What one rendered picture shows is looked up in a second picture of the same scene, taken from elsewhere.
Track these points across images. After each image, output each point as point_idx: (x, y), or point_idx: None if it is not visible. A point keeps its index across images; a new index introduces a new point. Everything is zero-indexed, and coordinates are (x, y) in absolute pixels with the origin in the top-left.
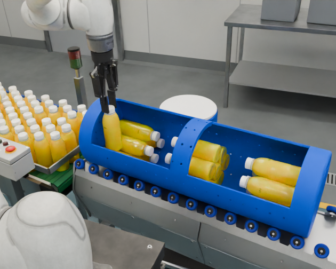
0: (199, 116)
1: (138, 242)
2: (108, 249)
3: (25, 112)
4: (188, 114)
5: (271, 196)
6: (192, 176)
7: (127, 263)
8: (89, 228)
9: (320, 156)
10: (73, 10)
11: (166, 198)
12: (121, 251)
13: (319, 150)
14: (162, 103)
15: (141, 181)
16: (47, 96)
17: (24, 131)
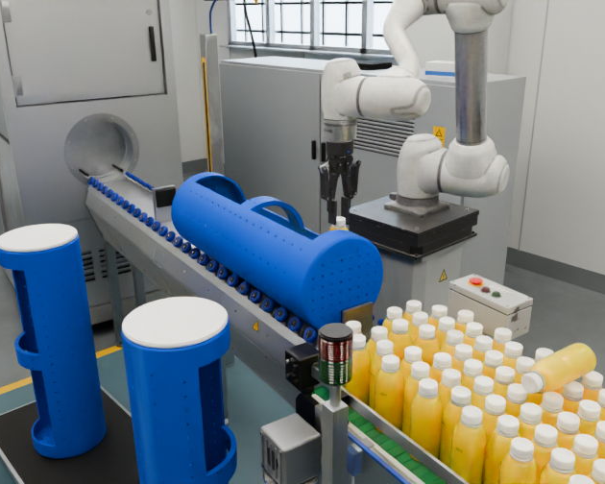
0: (181, 302)
1: (360, 212)
2: (383, 213)
3: (468, 350)
4: (192, 307)
5: None
6: (288, 221)
7: (373, 207)
8: (393, 222)
9: (205, 173)
10: None
11: None
12: (374, 211)
13: (199, 176)
14: (204, 336)
15: None
16: (422, 380)
17: (466, 331)
